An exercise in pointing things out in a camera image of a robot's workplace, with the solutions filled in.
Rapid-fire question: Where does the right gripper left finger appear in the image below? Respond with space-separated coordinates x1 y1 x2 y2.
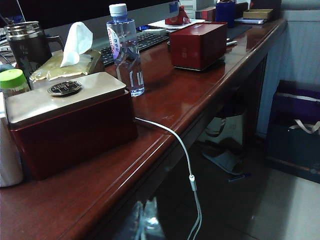
126 199 148 240

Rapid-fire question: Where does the clear plastic water bottle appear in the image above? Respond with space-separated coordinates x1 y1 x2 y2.
105 3 146 98

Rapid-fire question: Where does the green lid glass jar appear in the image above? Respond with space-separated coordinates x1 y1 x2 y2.
0 68 32 99

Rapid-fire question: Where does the white paper stack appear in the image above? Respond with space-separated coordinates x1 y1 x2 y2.
147 17 206 33

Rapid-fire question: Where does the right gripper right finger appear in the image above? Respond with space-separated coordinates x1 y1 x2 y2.
146 196 166 240

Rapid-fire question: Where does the white paper bag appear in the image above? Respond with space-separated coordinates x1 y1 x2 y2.
199 109 248 146

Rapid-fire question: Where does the dark red box gold lid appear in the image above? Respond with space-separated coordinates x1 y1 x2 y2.
5 71 139 181

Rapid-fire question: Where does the olive flat box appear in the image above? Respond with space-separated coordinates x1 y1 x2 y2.
242 8 274 20

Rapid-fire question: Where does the dark blue cup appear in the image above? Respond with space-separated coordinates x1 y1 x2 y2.
215 0 237 29

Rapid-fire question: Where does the black keyboard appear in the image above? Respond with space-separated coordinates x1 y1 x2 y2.
99 31 170 68

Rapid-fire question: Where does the dark mug steel rim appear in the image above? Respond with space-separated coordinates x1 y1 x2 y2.
4 20 65 85

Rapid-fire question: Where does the gold tissue pack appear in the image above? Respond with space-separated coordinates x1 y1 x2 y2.
29 21 106 84

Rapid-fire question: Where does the black silver desktop monitor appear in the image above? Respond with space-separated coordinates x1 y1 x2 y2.
0 0 181 52

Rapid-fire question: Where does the white ribbed pen holder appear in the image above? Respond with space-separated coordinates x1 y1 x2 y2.
0 91 25 188

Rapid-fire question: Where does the grey slipper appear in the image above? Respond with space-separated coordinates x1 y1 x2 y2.
201 147 246 176

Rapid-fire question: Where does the dark teal shopping bag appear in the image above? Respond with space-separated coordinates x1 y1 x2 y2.
265 119 320 185

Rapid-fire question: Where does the red lacquer box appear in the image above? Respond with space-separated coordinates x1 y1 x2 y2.
169 21 229 73

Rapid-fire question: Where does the purple shopping bag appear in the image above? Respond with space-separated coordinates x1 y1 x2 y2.
273 79 320 126

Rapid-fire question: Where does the white charging cable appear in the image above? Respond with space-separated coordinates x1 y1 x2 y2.
134 116 204 240

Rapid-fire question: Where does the blue pen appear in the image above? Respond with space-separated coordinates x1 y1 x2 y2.
228 173 251 183

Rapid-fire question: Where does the small red box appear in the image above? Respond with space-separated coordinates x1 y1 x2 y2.
195 6 217 23

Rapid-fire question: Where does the red pyramid gift box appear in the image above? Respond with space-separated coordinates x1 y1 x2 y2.
164 5 192 26

